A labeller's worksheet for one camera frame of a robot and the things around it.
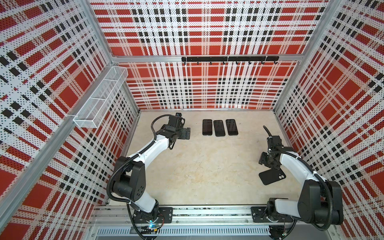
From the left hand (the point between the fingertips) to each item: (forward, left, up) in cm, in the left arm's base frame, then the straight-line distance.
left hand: (181, 133), depth 90 cm
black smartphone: (+16, -36, -15) cm, 42 cm away
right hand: (-17, -50, -8) cm, 54 cm away
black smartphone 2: (+15, -26, -15) cm, 34 cm away
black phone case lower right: (-22, -53, -13) cm, 59 cm away
